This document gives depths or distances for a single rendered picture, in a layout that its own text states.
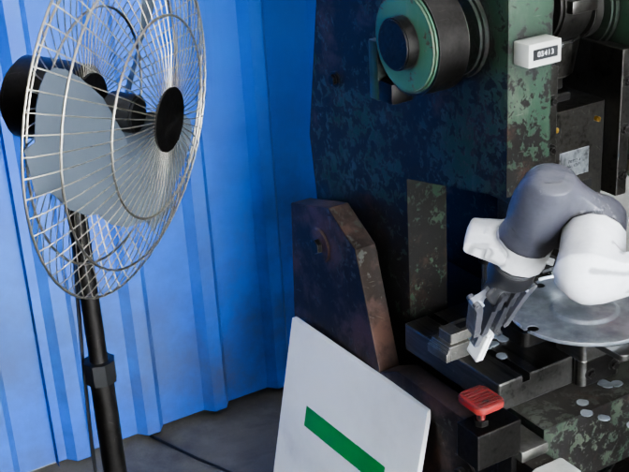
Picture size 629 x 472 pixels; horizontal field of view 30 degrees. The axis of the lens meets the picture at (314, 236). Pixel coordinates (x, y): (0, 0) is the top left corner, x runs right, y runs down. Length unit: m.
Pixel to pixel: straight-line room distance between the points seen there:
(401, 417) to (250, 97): 1.11
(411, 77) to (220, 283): 1.44
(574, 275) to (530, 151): 0.43
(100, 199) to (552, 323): 0.92
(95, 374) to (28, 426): 1.22
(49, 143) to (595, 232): 0.78
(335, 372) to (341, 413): 0.09
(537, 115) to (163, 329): 1.55
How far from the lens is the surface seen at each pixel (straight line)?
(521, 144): 2.04
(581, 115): 2.19
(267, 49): 3.17
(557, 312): 2.26
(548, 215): 1.72
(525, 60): 1.96
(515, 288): 1.84
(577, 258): 1.68
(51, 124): 1.67
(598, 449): 2.31
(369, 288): 2.42
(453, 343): 2.25
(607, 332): 2.21
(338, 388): 2.57
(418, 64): 1.97
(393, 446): 2.44
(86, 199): 1.71
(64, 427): 3.28
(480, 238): 1.81
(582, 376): 2.29
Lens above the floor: 1.84
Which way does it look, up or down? 24 degrees down
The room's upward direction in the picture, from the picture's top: 4 degrees counter-clockwise
